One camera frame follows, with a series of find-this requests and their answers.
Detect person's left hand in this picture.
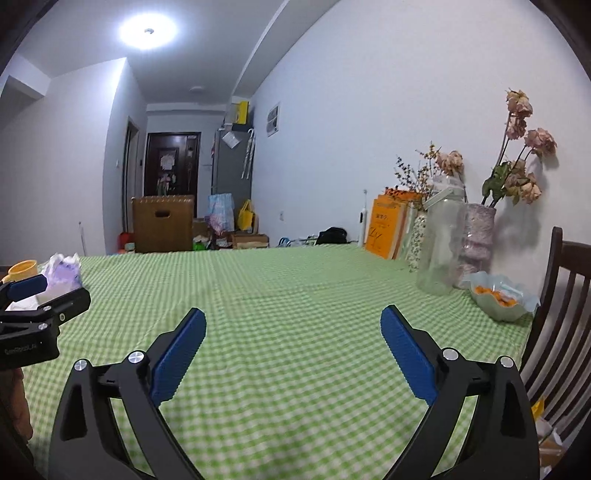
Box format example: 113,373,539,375
1,368,33,443

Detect yellow cup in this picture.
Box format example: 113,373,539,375
2,260,38,283

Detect white crumpled tissue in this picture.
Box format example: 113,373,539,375
7,253,82,311

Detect dark wooden chair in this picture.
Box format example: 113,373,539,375
521,226,590,442

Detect green checkered tablecloth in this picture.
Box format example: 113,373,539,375
25,246,531,479

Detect brown storage box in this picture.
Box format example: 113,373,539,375
131,195,194,253

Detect pale green scalloped bowl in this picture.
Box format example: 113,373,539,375
460,271,540,323

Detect yellow tote bag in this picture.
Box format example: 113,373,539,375
236,199,256,232

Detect dark entrance door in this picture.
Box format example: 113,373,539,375
143,132,201,218

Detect pink woven vase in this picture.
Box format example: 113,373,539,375
456,203,496,287

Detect black bag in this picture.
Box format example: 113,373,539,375
315,227,348,245

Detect floral patterned vase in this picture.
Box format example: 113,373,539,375
405,211,428,271

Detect grey refrigerator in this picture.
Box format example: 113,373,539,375
211,129,252,218

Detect clear glass jar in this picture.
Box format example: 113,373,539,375
417,174,467,296

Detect orange book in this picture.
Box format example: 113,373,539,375
365,195,408,260

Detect dried pink flowers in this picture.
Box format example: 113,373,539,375
480,89,558,209

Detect round ceiling light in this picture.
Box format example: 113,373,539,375
117,12,178,51

